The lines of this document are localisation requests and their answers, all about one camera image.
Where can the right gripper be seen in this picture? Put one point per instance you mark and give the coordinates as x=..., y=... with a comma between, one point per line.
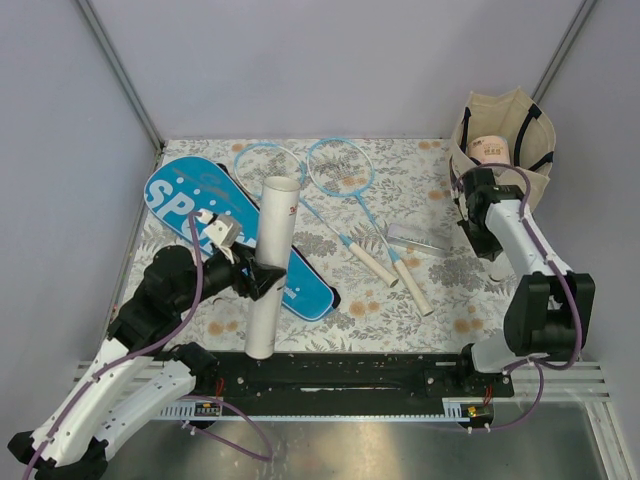
x=487, y=249

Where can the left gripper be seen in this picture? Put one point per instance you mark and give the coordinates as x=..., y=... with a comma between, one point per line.
x=260, y=275

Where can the white shuttlecock tube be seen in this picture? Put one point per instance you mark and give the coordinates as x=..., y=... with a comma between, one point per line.
x=278, y=210

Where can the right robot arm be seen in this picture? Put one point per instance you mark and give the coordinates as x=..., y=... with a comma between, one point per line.
x=547, y=321

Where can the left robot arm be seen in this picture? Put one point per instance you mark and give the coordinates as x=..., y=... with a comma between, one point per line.
x=89, y=427

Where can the left blue badminton racket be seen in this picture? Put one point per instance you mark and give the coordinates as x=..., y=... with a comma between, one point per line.
x=261, y=160

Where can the blue badminton racket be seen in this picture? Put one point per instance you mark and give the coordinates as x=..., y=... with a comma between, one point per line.
x=339, y=167
x=261, y=160

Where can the right blue badminton racket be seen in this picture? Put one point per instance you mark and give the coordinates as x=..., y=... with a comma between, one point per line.
x=339, y=167

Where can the paper roll in tote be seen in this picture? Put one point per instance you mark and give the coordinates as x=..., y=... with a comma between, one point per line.
x=489, y=149

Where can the floral table mat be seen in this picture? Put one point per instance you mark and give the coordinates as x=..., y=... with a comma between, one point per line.
x=410, y=189

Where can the beige canvas tote bag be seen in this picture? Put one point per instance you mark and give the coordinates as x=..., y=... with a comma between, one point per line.
x=527, y=130

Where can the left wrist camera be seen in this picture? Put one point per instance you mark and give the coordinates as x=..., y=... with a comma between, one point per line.
x=222, y=230

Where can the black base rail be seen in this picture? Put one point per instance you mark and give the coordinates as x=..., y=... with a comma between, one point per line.
x=347, y=384

